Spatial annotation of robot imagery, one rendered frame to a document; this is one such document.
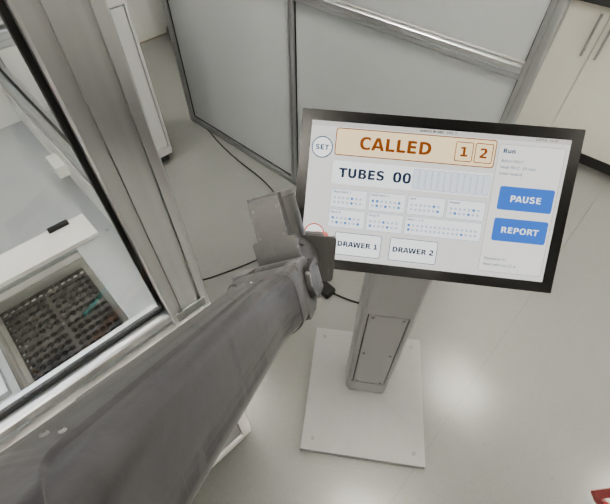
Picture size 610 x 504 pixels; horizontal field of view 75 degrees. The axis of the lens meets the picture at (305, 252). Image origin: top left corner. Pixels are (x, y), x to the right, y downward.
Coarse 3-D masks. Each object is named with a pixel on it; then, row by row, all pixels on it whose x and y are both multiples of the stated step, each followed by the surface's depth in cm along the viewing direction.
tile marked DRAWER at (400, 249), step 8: (392, 240) 79; (400, 240) 79; (408, 240) 79; (416, 240) 79; (424, 240) 79; (392, 248) 80; (400, 248) 80; (408, 248) 79; (416, 248) 79; (424, 248) 79; (432, 248) 79; (392, 256) 80; (400, 256) 80; (408, 256) 80; (416, 256) 80; (424, 256) 79; (432, 256) 79; (432, 264) 79
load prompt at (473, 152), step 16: (352, 128) 76; (336, 144) 77; (352, 144) 77; (368, 144) 77; (384, 144) 76; (400, 144) 76; (416, 144) 76; (432, 144) 75; (448, 144) 75; (464, 144) 75; (480, 144) 74; (496, 144) 74; (400, 160) 77; (416, 160) 76; (432, 160) 76; (448, 160) 76; (464, 160) 75; (480, 160) 75
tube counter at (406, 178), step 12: (396, 168) 77; (408, 168) 77; (420, 168) 76; (396, 180) 77; (408, 180) 77; (420, 180) 77; (432, 180) 77; (444, 180) 76; (456, 180) 76; (468, 180) 76; (480, 180) 76; (444, 192) 77; (456, 192) 77; (468, 192) 76; (480, 192) 76
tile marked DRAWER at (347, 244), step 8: (336, 232) 80; (344, 232) 80; (336, 240) 81; (344, 240) 80; (352, 240) 80; (360, 240) 80; (368, 240) 80; (376, 240) 80; (336, 248) 81; (344, 248) 81; (352, 248) 81; (360, 248) 80; (368, 248) 80; (376, 248) 80; (360, 256) 81; (368, 256) 81; (376, 256) 80
